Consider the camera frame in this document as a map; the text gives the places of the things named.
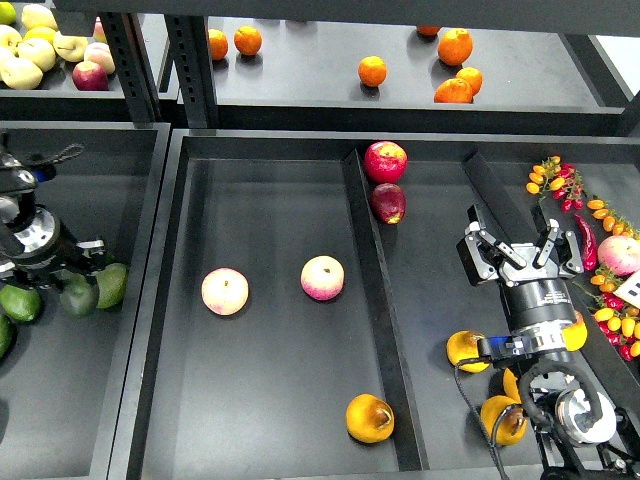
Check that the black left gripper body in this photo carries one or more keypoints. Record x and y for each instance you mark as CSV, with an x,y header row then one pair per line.
x,y
58,254

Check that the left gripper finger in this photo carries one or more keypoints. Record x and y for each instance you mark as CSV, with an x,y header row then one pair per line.
x,y
88,258
12,275

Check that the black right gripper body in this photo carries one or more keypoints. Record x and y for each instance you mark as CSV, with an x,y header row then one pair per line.
x,y
533,295

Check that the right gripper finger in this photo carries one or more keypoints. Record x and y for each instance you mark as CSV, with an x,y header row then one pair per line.
x,y
555,245
482,255

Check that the dark green avocado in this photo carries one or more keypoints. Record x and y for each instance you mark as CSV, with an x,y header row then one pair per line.
x,y
79,297

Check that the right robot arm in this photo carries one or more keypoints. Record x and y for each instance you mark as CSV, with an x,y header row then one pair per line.
x,y
580,433

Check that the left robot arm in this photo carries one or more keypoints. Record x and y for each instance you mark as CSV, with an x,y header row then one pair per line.
x,y
25,223

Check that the green avocado far left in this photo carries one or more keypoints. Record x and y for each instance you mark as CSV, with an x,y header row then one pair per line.
x,y
20,304

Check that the green avocado left edge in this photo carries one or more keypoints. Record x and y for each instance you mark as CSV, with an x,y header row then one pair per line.
x,y
7,335

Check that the yellow pear middle hidden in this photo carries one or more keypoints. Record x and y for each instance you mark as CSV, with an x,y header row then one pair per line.
x,y
510,385

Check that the yellow pear bottom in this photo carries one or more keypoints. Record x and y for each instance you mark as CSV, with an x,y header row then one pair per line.
x,y
504,420

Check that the pale pear front left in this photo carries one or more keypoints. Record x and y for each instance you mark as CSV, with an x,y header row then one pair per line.
x,y
21,74

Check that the red chili pepper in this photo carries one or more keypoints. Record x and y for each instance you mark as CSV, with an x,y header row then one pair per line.
x,y
589,244

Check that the pink apple right edge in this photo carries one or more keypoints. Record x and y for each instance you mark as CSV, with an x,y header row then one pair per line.
x,y
620,254

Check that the cherry tomato bunch upper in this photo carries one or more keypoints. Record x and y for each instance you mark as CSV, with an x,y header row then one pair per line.
x,y
558,179

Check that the cherry tomato bunch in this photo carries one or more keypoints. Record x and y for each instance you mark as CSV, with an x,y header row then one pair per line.
x,y
558,179
617,319

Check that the white label card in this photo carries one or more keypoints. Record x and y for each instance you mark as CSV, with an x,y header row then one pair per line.
x,y
629,290

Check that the cherry tomato bunch lower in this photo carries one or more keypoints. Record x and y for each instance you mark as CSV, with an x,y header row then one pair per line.
x,y
617,319

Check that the dark red apple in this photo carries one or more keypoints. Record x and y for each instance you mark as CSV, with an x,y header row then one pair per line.
x,y
388,203

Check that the bright red apple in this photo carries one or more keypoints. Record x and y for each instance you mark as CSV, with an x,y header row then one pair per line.
x,y
385,162

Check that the black left tray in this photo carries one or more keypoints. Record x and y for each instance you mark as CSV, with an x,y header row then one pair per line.
x,y
62,382

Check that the black tray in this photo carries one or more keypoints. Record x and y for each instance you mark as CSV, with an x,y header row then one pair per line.
x,y
62,382
262,394

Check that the pink apple left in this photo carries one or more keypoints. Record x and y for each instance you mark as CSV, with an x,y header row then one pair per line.
x,y
224,291

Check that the pink apple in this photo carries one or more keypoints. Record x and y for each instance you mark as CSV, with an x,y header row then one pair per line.
x,y
322,278
224,291

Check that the pink apple centre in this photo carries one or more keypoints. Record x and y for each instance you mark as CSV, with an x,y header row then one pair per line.
x,y
322,278

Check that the orange on shelf front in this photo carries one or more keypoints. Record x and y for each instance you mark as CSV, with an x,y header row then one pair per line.
x,y
455,90

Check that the orange on shelf right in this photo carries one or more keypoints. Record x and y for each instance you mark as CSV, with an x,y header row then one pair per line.
x,y
473,77

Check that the red apple on shelf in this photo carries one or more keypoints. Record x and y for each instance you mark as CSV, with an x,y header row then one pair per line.
x,y
90,76

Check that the black shelf rack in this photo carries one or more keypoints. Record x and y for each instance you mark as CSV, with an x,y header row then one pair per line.
x,y
544,71

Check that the black middle tray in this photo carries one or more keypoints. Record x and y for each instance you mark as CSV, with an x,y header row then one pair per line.
x,y
262,394

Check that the black divider left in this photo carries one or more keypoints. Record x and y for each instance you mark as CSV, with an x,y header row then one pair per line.
x,y
396,382

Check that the peach on shelf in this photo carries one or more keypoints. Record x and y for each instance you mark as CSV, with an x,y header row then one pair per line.
x,y
100,53

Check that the pale apple on shelf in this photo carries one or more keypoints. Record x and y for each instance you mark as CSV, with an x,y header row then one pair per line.
x,y
39,51

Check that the yellow green apple shelf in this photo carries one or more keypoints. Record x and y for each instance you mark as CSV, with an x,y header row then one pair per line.
x,y
70,48

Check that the large orange on shelf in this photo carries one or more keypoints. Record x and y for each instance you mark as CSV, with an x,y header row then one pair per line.
x,y
455,46

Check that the orange on shelf centre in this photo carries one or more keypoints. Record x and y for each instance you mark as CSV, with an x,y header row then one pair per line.
x,y
372,71

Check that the yellow lemon on shelf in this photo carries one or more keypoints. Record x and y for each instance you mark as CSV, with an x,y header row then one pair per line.
x,y
41,32

